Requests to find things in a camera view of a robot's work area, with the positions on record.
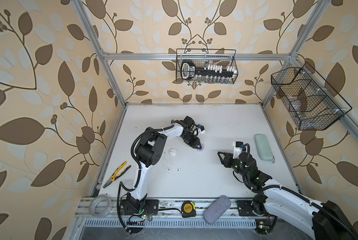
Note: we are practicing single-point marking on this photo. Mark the yellow handled pliers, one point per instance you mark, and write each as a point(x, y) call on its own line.
point(120, 171)

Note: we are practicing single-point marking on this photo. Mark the black wire basket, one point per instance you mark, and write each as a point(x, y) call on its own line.
point(225, 57)
point(312, 101)

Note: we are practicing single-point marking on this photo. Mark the aluminium frame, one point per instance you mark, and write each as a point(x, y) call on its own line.
point(307, 31)

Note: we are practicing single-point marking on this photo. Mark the black socket holder rail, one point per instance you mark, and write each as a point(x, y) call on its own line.
point(206, 72)

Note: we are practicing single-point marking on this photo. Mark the white earbud charging case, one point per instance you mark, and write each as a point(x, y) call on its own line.
point(173, 152)

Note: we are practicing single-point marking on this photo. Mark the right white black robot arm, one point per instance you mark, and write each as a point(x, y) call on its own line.
point(320, 221)

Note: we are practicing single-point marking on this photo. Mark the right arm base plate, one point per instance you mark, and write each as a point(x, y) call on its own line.
point(246, 209)

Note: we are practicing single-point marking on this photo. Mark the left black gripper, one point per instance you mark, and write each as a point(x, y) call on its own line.
point(195, 143)

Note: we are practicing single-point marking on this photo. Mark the yellow black tape measure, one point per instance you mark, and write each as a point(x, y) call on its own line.
point(188, 209)

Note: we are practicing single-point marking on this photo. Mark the grey fabric glasses case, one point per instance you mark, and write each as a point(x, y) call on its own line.
point(217, 209)

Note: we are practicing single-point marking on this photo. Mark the back black wire basket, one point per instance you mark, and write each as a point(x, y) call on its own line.
point(225, 57)

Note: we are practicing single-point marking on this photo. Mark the right black wire basket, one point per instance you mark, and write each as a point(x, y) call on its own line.
point(312, 101)

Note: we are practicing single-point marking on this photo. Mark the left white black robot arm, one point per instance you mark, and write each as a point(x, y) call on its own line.
point(146, 151)

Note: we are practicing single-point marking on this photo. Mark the green glasses case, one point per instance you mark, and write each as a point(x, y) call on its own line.
point(264, 148)

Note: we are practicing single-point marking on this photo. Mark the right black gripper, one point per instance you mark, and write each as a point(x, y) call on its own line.
point(228, 157)

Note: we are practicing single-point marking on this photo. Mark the clear tape roll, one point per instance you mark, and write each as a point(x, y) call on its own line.
point(100, 206)

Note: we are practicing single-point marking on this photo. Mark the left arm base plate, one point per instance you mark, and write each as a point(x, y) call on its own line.
point(150, 208)

